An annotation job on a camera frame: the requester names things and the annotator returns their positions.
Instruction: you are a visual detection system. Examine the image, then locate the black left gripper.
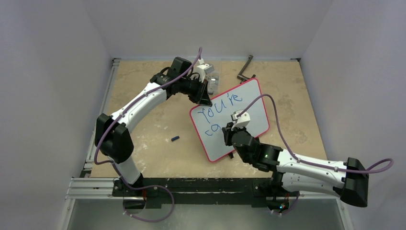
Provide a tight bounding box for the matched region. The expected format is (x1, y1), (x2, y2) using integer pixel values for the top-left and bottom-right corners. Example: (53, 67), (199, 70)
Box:
(179, 76), (212, 106)

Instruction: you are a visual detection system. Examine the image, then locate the pink framed whiteboard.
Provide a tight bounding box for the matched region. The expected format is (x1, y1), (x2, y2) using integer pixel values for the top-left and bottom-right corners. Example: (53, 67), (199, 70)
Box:
(189, 79), (262, 162)

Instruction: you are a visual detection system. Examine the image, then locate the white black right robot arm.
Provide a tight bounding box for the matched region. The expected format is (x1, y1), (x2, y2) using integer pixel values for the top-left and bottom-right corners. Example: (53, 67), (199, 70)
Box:
(222, 122), (369, 207)

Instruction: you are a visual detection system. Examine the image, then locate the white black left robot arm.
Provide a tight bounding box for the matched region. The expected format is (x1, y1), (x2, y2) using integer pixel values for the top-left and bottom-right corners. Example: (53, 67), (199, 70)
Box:
(94, 57), (214, 196)

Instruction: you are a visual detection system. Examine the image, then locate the clear plastic screw box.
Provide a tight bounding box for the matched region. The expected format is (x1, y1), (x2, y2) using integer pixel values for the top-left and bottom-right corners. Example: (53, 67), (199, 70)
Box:
(206, 59), (221, 96)

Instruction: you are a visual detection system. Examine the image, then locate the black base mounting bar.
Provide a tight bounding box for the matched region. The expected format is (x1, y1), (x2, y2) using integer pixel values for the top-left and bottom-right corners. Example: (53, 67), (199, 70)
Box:
(112, 178), (298, 209)

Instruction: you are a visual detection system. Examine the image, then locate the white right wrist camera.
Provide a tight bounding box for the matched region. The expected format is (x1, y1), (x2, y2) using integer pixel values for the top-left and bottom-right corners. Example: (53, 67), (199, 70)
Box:
(231, 110), (251, 130)

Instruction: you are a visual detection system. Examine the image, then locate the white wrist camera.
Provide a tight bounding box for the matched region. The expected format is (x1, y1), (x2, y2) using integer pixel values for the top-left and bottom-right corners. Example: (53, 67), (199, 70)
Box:
(231, 110), (251, 130)
(195, 58), (214, 82)

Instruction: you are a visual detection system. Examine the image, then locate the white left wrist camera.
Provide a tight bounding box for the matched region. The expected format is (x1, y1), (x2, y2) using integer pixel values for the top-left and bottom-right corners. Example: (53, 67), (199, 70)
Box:
(195, 58), (214, 82)

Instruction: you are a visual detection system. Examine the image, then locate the black metal bracket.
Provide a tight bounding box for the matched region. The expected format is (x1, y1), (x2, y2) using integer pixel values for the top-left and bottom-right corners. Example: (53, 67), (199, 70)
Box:
(237, 55), (257, 84)

